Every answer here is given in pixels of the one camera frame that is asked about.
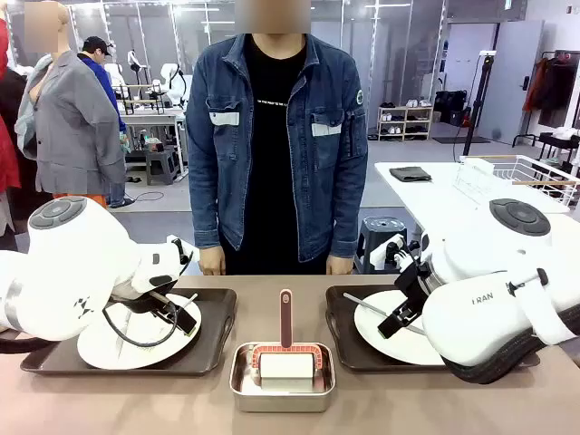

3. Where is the person's right hand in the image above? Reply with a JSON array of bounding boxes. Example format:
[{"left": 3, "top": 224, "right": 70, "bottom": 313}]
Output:
[{"left": 198, "top": 246, "right": 227, "bottom": 276}]

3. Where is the gray plastic step stool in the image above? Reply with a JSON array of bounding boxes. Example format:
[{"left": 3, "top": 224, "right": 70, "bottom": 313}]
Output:
[{"left": 144, "top": 147, "right": 180, "bottom": 186}]

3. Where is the dark brown serving tray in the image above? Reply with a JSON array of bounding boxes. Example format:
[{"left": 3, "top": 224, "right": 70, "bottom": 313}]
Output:
[
  {"left": 324, "top": 284, "right": 540, "bottom": 373},
  {"left": 20, "top": 287, "right": 238, "bottom": 377}
]

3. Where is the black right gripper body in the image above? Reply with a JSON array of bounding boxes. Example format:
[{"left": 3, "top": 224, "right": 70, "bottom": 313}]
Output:
[{"left": 392, "top": 258, "right": 434, "bottom": 314}]

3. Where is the pink lint roller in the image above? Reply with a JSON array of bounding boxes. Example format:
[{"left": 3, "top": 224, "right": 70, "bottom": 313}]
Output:
[{"left": 250, "top": 288, "right": 328, "bottom": 381}]

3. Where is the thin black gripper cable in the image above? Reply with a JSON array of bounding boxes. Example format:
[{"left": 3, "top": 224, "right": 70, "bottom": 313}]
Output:
[{"left": 101, "top": 298, "right": 179, "bottom": 349}]

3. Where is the person's right forearm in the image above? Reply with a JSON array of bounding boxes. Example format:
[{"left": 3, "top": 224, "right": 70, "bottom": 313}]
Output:
[{"left": 186, "top": 149, "right": 224, "bottom": 251}]

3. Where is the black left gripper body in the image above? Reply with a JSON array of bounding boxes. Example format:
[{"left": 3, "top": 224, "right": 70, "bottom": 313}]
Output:
[{"left": 111, "top": 289, "right": 180, "bottom": 319}]

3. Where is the black camera tripod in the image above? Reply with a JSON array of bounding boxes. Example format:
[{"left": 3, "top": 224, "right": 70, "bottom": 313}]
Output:
[{"left": 461, "top": 52, "right": 498, "bottom": 158}]

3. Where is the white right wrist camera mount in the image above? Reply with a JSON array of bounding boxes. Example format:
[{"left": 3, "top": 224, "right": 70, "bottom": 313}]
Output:
[{"left": 369, "top": 233, "right": 410, "bottom": 274}]

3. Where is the black low bench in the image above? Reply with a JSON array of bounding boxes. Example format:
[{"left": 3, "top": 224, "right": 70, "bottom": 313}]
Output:
[{"left": 511, "top": 130, "right": 580, "bottom": 160}]

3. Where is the black equipment case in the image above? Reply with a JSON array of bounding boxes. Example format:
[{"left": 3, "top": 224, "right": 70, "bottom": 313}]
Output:
[{"left": 433, "top": 90, "right": 469, "bottom": 126}]

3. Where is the wooden shoe rack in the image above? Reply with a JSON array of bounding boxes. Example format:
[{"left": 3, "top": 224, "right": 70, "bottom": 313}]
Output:
[{"left": 377, "top": 105, "right": 434, "bottom": 142}]

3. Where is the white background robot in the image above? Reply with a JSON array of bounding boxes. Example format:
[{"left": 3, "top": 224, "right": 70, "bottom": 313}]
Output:
[{"left": 159, "top": 62, "right": 194, "bottom": 110}]

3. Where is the hanging orange brown coat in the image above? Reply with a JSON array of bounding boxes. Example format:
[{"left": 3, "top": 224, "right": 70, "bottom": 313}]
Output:
[{"left": 523, "top": 56, "right": 552, "bottom": 114}]

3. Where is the folded dark gray cloth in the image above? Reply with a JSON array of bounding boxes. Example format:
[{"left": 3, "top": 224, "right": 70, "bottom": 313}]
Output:
[{"left": 388, "top": 166, "right": 432, "bottom": 183}]

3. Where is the mannequin in gray jacket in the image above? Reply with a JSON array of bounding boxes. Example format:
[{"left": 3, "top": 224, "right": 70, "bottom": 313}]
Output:
[{"left": 14, "top": 0, "right": 127, "bottom": 197}]

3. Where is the white wire basket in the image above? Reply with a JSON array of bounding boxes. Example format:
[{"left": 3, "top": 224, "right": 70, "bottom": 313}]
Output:
[{"left": 454, "top": 154, "right": 580, "bottom": 208}]

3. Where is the white side table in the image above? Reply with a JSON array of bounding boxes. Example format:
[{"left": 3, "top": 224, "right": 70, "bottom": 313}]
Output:
[{"left": 374, "top": 160, "right": 573, "bottom": 239}]

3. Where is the stainless steel rectangular tray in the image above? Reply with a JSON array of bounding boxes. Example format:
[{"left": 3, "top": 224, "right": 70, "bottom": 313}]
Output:
[{"left": 228, "top": 342, "right": 336, "bottom": 413}]

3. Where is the person's left forearm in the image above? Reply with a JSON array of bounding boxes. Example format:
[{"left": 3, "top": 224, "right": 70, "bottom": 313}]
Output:
[{"left": 328, "top": 158, "right": 369, "bottom": 260}]

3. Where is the white background work table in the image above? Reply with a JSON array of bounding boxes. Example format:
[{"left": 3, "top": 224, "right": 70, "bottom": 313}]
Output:
[{"left": 118, "top": 111, "right": 188, "bottom": 179}]

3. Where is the white round plate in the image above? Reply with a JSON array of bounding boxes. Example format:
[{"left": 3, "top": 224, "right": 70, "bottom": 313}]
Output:
[
  {"left": 76, "top": 293, "right": 203, "bottom": 371},
  {"left": 353, "top": 289, "right": 448, "bottom": 366}
]

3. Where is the silver table knife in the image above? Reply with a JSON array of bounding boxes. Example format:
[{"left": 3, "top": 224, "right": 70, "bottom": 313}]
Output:
[{"left": 343, "top": 292, "right": 428, "bottom": 337}]

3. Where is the black arm cable sleeve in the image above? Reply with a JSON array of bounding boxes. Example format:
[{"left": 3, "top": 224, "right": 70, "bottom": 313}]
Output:
[
  {"left": 0, "top": 328, "right": 60, "bottom": 355},
  {"left": 446, "top": 312, "right": 580, "bottom": 386}
]

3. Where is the mannequin in red jacket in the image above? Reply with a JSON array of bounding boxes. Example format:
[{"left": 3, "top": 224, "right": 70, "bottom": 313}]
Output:
[{"left": 0, "top": 17, "right": 22, "bottom": 192}]

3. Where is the black right arm cable sleeve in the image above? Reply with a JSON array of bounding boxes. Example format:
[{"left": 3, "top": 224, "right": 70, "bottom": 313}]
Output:
[{"left": 446, "top": 312, "right": 580, "bottom": 386}]

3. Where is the person with black cap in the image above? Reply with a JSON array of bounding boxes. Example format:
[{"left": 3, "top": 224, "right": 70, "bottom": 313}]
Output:
[{"left": 76, "top": 35, "right": 133, "bottom": 209}]

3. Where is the person in denim jacket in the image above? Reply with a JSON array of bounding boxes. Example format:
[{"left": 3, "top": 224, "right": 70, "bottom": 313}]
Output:
[{"left": 185, "top": 0, "right": 369, "bottom": 276}]

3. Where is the dark round plastic stool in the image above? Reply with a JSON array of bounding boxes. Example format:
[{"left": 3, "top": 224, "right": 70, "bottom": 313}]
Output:
[{"left": 355, "top": 216, "right": 408, "bottom": 275}]

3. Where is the hanging black garment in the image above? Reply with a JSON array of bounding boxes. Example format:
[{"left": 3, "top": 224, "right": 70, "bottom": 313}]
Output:
[{"left": 538, "top": 57, "right": 580, "bottom": 129}]

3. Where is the black left arm cable sleeve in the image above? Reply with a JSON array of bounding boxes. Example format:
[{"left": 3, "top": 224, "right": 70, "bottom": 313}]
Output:
[{"left": 0, "top": 328, "right": 60, "bottom": 355}]

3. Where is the person's left hand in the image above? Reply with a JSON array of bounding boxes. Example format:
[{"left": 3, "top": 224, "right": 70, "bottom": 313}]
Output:
[{"left": 325, "top": 254, "right": 353, "bottom": 276}]

